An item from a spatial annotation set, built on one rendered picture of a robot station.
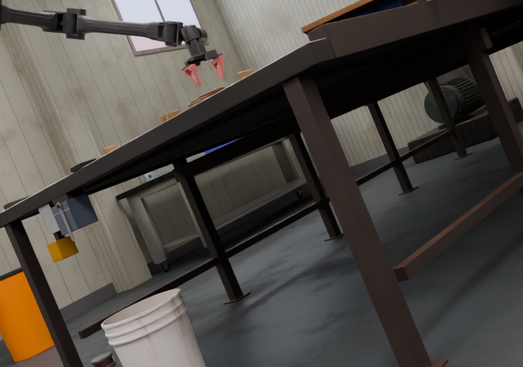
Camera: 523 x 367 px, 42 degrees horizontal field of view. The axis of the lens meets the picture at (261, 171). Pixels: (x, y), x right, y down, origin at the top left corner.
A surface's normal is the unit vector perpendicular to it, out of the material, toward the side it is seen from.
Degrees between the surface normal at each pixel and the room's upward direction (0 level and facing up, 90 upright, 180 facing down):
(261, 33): 90
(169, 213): 90
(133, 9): 90
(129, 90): 90
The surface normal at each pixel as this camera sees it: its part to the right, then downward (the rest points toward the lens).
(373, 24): 0.66, -0.26
